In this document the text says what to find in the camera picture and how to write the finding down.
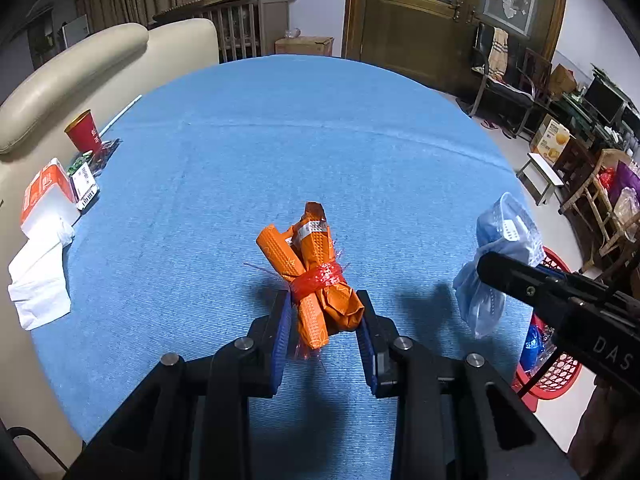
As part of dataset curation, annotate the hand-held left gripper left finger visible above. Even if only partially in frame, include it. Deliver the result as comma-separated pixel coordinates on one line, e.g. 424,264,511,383
65,290,293,480

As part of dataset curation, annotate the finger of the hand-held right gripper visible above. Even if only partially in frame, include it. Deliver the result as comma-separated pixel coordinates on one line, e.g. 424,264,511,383
476,251,611,321

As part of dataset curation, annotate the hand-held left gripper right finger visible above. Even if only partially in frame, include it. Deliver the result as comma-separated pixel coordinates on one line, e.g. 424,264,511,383
356,290,581,480

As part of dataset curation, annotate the pale blue plastic bag bundle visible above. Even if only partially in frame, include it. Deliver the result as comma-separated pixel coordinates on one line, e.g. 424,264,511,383
452,192,545,338

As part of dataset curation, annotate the blue plastic bag ball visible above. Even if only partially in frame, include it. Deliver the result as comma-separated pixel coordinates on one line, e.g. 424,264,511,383
520,324,548,371

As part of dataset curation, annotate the red plastic basket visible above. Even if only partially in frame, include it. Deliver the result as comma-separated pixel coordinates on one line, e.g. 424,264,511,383
512,246,583,401

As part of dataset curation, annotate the orange packet bundle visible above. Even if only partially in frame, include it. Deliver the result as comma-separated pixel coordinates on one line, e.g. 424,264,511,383
256,202,365,351

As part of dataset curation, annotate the person's right forearm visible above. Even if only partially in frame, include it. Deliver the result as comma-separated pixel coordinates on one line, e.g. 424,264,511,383
567,375,640,480

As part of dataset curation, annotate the white low stool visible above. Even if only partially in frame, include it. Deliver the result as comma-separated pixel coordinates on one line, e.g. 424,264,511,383
516,152,566,206

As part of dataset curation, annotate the wooden armchair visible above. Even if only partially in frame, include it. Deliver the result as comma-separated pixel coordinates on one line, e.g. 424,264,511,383
557,147,640,271

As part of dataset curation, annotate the yellow printed carton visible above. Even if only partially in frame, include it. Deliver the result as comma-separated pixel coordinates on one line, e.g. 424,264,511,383
530,114,572,163

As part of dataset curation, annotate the blue tablecloth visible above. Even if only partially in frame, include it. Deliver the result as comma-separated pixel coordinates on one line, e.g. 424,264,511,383
31,55,538,480

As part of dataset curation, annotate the dark metal chair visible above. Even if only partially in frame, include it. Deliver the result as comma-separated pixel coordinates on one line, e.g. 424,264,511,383
470,22,553,138

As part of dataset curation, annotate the black computer monitor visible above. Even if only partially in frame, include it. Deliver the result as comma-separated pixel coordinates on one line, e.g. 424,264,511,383
582,76,628,126

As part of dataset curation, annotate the brown cardboard box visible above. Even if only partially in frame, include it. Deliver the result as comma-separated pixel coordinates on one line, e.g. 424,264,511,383
550,62,578,101
274,36,335,57

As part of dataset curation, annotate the green white small box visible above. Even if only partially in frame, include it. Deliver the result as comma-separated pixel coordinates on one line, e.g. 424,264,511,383
67,152,101,211

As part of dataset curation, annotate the white tissue paper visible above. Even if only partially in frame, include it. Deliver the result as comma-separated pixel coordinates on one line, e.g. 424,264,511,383
7,215,76,331

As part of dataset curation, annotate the dark printed packet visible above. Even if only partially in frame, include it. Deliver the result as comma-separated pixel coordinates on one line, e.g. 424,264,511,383
92,137,122,166

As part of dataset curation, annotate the wooden door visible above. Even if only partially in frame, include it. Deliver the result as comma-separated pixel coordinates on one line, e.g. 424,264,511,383
342,0,568,96

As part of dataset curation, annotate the orange white tissue pack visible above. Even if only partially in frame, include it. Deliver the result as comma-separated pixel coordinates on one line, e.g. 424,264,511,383
20,157,81,236

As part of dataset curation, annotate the red paper cup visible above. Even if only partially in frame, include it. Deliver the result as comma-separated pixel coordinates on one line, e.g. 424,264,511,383
64,109,103,155

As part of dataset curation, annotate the wooden crib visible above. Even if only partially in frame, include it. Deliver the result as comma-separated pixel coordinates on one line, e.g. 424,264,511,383
150,0,291,63

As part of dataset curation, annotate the cream leather sofa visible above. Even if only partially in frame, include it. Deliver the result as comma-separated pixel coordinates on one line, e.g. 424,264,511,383
0,17,221,461

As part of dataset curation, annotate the white panel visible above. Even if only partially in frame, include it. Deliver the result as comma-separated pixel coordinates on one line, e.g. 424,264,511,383
62,14,91,48

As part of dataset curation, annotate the black cable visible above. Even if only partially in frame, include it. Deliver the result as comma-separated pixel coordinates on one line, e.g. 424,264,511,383
0,425,68,480

